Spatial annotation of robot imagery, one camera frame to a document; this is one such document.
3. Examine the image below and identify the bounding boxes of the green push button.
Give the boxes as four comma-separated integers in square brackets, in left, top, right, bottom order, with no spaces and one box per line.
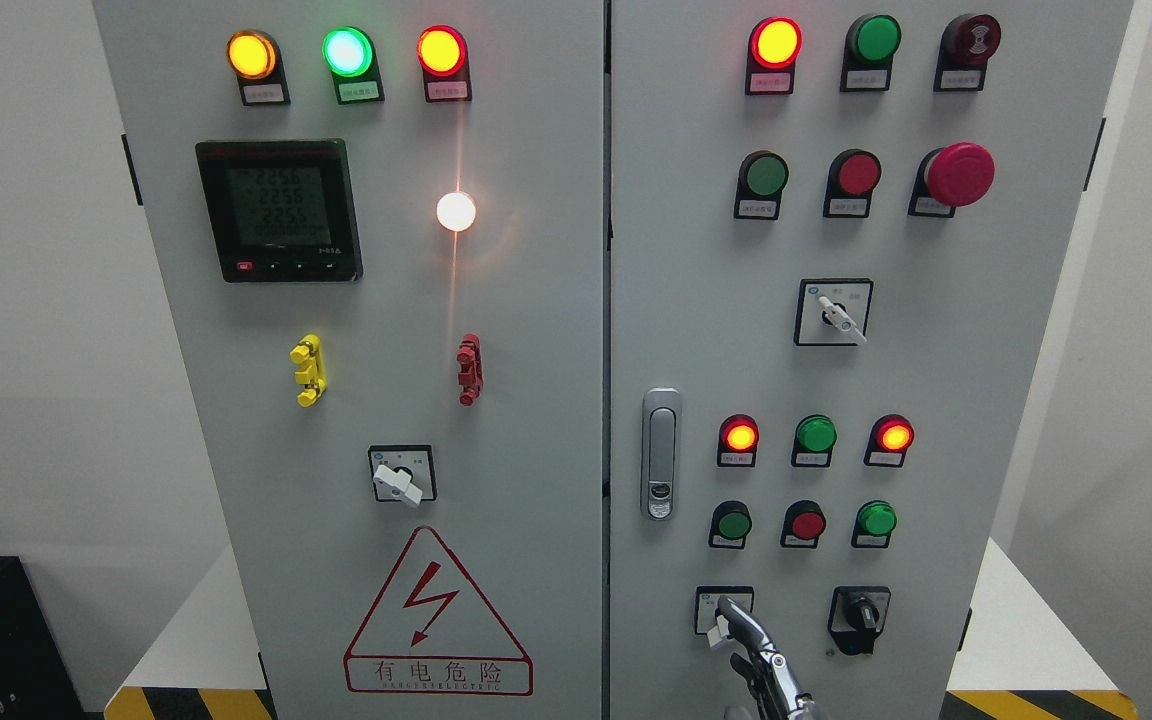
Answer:
[708,500,753,550]
[850,500,899,550]
[733,150,791,222]

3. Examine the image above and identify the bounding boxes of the grey cabinet door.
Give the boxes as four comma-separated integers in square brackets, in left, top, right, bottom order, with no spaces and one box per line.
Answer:
[93,1,605,719]
[608,1,1134,719]

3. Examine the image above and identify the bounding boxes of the red push button upper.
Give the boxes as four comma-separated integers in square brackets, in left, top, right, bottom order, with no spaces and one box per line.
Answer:
[823,149,882,219]

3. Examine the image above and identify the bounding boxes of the green push button lower right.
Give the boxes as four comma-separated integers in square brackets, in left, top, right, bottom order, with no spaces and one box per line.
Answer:
[850,500,899,550]

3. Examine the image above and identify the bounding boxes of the red lit lamp top right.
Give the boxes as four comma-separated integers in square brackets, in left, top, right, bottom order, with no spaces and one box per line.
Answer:
[745,15,803,96]

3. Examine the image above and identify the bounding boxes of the green push button lower left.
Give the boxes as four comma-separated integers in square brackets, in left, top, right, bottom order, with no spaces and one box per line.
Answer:
[708,500,753,550]

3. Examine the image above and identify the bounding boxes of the green lit indicator lamp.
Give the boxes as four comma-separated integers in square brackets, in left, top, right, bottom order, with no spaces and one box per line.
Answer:
[321,26,385,105]

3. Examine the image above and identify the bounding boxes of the black selector switch bottom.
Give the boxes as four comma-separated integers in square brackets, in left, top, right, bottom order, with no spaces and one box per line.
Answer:
[827,585,892,655]

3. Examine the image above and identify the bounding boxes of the white selector switch bottom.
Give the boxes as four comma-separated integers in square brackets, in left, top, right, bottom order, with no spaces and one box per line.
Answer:
[695,585,755,650]

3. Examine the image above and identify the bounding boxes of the yellow indicator lamp top left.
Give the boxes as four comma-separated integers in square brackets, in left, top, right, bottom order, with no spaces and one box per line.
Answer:
[227,29,291,108]

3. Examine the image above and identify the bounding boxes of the red lit lamp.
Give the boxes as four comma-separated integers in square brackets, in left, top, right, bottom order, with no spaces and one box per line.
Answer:
[745,15,803,96]
[864,414,915,468]
[717,414,760,468]

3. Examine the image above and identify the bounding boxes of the green lamp top right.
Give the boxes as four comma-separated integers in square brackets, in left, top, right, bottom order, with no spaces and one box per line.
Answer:
[840,14,902,94]

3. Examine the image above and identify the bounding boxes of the silver door handle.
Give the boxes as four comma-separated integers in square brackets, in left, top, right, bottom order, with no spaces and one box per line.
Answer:
[641,387,682,521]

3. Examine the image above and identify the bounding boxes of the red electric hazard sticker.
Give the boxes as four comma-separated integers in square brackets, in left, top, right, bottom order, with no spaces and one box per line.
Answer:
[343,526,535,697]

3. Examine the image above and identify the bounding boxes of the red-orange indicator lamp left door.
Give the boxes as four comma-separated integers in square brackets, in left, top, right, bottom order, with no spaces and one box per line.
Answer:
[416,24,472,103]

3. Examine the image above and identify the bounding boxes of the grey right cabinet door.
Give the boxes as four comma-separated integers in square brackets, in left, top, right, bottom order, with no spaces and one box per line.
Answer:
[608,1,1134,719]

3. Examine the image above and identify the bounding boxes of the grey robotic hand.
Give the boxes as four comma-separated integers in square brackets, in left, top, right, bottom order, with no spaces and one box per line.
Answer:
[717,594,826,719]

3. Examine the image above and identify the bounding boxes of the red push button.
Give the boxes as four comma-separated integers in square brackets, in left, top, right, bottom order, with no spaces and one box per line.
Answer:
[823,149,882,219]
[780,500,827,550]

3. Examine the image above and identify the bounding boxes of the green push button upper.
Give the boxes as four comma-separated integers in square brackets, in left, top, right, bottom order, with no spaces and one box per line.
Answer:
[733,150,791,222]

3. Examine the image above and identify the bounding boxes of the white selector switch door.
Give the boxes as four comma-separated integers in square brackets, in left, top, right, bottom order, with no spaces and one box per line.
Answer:
[367,445,438,509]
[794,278,874,347]

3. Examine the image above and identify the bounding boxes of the red emergency stop button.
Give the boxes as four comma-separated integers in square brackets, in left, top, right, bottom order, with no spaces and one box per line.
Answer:
[908,142,996,219]

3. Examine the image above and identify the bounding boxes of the red lit lamp lower left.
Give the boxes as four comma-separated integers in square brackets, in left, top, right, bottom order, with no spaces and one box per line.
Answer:
[717,414,760,468]

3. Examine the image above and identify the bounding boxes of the white platform with hazard stripes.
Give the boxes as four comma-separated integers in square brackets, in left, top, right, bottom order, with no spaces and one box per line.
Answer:
[103,543,1138,719]

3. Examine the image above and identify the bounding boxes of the red lit lamp lower right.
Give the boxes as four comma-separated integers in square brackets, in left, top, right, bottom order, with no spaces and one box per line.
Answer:
[864,414,915,468]

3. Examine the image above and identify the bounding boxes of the grey left cabinet door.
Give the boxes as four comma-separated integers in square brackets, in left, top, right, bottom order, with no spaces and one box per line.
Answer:
[93,1,605,719]

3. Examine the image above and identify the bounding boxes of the white selector switch left door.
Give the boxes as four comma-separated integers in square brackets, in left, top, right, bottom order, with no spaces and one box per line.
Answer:
[367,445,438,509]

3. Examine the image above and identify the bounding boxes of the white selector switch right door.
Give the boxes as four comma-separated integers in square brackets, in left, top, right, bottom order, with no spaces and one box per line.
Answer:
[794,278,874,347]

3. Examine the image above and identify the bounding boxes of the white lit indicator lamp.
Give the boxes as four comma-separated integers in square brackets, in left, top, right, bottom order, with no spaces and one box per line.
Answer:
[435,190,477,233]

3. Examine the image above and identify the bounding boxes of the red push button lower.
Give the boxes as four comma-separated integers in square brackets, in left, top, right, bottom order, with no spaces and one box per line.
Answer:
[780,500,827,550]

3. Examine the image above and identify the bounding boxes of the green lamp lower middle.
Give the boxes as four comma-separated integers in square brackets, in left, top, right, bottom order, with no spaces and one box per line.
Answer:
[790,414,838,468]

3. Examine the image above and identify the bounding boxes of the black digital power meter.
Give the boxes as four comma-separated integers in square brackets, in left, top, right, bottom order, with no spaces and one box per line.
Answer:
[195,138,364,283]

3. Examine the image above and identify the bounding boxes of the dark red buzzer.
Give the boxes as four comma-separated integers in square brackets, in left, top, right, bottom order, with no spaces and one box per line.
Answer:
[933,13,1002,94]

